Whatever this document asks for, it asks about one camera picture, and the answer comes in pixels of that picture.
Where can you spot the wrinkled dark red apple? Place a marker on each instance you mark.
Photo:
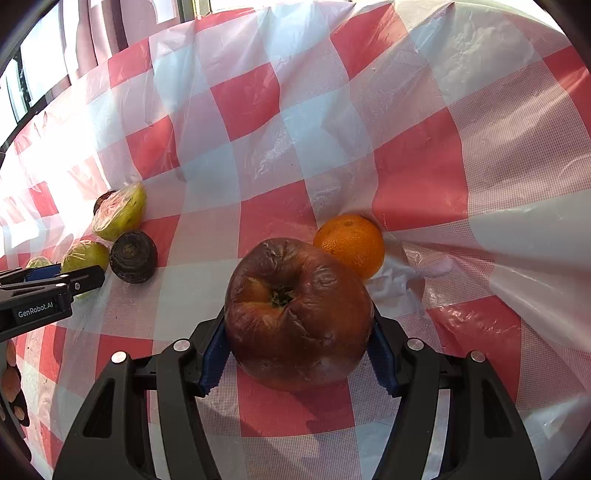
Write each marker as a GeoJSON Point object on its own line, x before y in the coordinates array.
{"type": "Point", "coordinates": [295, 316]}

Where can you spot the halved pear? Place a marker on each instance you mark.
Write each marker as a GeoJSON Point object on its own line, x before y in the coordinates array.
{"type": "Point", "coordinates": [121, 212]}

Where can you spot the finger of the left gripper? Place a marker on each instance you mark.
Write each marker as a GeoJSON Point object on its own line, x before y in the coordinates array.
{"type": "Point", "coordinates": [80, 281]}
{"type": "Point", "coordinates": [21, 275]}

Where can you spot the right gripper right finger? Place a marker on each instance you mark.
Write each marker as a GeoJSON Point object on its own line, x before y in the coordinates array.
{"type": "Point", "coordinates": [409, 370]}

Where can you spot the green fruit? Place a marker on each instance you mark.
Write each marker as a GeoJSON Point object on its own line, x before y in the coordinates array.
{"type": "Point", "coordinates": [85, 253]}
{"type": "Point", "coordinates": [38, 262]}

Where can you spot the orange near apple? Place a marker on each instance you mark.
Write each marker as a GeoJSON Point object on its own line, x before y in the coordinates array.
{"type": "Point", "coordinates": [355, 241]}

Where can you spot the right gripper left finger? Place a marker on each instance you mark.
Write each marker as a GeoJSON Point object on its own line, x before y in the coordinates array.
{"type": "Point", "coordinates": [186, 370]}

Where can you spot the dark passion fruit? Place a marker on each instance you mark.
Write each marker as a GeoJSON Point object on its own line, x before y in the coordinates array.
{"type": "Point", "coordinates": [101, 199]}
{"type": "Point", "coordinates": [133, 257]}

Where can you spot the left hand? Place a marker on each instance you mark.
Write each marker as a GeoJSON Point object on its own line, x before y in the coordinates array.
{"type": "Point", "coordinates": [14, 410]}

